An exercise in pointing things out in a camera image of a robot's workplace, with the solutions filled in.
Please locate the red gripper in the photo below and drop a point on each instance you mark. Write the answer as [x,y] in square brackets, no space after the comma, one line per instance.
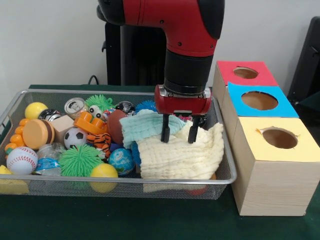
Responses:
[182,105]

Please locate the cream waffle cloth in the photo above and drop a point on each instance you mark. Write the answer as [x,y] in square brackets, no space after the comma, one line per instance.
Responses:
[180,160]

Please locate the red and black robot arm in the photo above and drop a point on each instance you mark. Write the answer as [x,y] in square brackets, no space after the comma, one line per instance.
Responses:
[187,37]

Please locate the wooden box with three holes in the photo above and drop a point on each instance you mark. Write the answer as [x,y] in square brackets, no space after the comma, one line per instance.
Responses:
[275,187]

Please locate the silver mesh bin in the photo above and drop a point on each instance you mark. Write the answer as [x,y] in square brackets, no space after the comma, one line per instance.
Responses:
[62,190]

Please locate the light blue waffle cloth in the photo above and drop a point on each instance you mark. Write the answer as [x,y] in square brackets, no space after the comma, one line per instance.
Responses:
[142,123]

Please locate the brown toy football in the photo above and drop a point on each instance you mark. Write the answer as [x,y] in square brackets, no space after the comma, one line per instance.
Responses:
[115,126]

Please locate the blue globe ball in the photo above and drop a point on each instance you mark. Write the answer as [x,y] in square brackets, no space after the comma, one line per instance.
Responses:
[121,161]

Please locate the yellow ball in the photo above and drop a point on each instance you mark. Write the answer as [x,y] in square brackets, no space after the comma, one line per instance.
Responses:
[103,171]

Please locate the small soccer ball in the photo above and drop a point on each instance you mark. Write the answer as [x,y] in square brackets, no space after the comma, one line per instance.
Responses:
[76,137]

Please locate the green spiky rubber ball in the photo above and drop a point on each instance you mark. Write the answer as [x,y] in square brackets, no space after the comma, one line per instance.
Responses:
[80,160]

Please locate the dark green table cloth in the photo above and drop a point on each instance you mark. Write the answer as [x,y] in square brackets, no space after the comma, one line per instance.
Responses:
[125,220]

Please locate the plain wooden cube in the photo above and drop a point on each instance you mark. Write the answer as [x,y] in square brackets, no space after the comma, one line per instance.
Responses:
[62,125]

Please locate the green cloth side table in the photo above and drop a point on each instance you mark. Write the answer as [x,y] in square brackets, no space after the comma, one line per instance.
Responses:
[313,98]

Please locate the round wooden burger toy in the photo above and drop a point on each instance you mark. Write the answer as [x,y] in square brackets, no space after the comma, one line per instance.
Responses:
[37,133]

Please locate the black chair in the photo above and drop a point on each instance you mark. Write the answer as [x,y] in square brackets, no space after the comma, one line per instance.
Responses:
[307,62]

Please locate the white baseball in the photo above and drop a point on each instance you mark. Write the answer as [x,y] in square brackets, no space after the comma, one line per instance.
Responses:
[22,160]

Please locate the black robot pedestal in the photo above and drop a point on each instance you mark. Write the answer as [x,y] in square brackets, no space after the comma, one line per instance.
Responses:
[135,55]

